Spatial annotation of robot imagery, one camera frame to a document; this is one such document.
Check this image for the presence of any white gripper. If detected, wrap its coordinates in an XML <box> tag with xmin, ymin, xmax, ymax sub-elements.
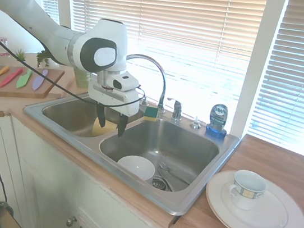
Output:
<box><xmin>81</xmin><ymin>74</ymin><xmax>144</xmax><ymax>140</ymax></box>

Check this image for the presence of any chrome gooseneck faucet spout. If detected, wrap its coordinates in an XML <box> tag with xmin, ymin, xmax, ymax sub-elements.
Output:
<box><xmin>119</xmin><ymin>53</ymin><xmax>173</xmax><ymax>114</ymax></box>

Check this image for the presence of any yellow round dish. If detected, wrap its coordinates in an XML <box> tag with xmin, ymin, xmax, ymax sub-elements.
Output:
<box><xmin>91</xmin><ymin>116</ymin><xmax>119</xmax><ymax>141</ymax></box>

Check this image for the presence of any green and yellow sponge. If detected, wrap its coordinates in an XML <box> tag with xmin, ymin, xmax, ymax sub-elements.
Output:
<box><xmin>142</xmin><ymin>106</ymin><xmax>160</xmax><ymax>123</ymax></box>

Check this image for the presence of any green drinking glass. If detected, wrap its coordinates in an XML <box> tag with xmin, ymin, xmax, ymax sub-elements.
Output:
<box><xmin>72</xmin><ymin>68</ymin><xmax>92</xmax><ymax>89</ymax></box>

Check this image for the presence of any white bowl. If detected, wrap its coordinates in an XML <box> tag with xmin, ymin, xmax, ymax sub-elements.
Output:
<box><xmin>115</xmin><ymin>153</ymin><xmax>158</xmax><ymax>183</ymax></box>

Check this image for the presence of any stainless steel double sink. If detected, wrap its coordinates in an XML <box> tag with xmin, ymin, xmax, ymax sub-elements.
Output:
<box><xmin>11</xmin><ymin>85</ymin><xmax>245</xmax><ymax>224</ymax></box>

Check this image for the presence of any metal fork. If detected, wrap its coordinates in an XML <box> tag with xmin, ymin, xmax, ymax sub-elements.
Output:
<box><xmin>156</xmin><ymin>161</ymin><xmax>192</xmax><ymax>186</ymax></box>

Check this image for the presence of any metal table knife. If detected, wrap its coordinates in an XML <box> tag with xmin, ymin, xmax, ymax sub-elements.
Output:
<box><xmin>154</xmin><ymin>167</ymin><xmax>177</xmax><ymax>193</ymax></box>

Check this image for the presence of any metal drain strainer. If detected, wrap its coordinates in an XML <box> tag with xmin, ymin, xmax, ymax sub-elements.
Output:
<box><xmin>150</xmin><ymin>176</ymin><xmax>171</xmax><ymax>192</ymax></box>

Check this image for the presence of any purple plastic knife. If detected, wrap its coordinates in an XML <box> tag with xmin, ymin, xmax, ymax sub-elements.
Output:
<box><xmin>32</xmin><ymin>67</ymin><xmax>49</xmax><ymax>90</ymax></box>

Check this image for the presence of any leafy plant in white pot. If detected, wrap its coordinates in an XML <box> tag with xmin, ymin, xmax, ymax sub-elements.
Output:
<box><xmin>34</xmin><ymin>49</ymin><xmax>53</xmax><ymax>71</ymax></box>

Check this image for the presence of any white kitchen cabinet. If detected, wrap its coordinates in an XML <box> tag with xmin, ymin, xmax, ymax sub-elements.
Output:
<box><xmin>0</xmin><ymin>111</ymin><xmax>197</xmax><ymax>228</ymax></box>

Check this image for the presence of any green plastic knife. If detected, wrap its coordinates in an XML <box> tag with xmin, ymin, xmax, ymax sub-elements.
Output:
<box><xmin>16</xmin><ymin>67</ymin><xmax>34</xmax><ymax>91</ymax></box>

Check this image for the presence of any blue Dawn dish soap bottle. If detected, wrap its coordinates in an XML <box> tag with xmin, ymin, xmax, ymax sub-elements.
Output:
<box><xmin>204</xmin><ymin>101</ymin><xmax>231</xmax><ymax>140</ymax></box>

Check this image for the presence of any red plastic knife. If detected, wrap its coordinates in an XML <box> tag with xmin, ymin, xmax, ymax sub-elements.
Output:
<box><xmin>0</xmin><ymin>65</ymin><xmax>24</xmax><ymax>91</ymax></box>

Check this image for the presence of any small spiky potted plant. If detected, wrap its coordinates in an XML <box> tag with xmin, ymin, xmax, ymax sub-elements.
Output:
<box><xmin>13</xmin><ymin>48</ymin><xmax>29</xmax><ymax>63</ymax></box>

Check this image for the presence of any wooden cutting board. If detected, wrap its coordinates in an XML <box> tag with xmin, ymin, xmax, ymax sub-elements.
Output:
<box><xmin>0</xmin><ymin>61</ymin><xmax>66</xmax><ymax>108</ymax></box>

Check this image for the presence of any wide white window blind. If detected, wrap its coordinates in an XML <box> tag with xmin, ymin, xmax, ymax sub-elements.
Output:
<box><xmin>52</xmin><ymin>0</ymin><xmax>268</xmax><ymax>134</ymax></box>

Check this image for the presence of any glass jar with red band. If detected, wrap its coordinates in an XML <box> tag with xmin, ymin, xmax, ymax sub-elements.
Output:
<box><xmin>0</xmin><ymin>37</ymin><xmax>12</xmax><ymax>60</ymax></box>

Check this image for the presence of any white cup with patterned rim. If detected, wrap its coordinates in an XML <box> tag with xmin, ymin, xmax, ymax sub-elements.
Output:
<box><xmin>225</xmin><ymin>168</ymin><xmax>269</xmax><ymax>213</ymax></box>

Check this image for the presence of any white dinner plate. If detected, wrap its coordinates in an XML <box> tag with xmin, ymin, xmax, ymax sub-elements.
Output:
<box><xmin>200</xmin><ymin>166</ymin><xmax>304</xmax><ymax>228</ymax></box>

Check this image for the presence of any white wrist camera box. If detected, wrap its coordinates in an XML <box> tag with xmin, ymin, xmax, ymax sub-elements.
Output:
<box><xmin>106</xmin><ymin>69</ymin><xmax>142</xmax><ymax>94</ymax></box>

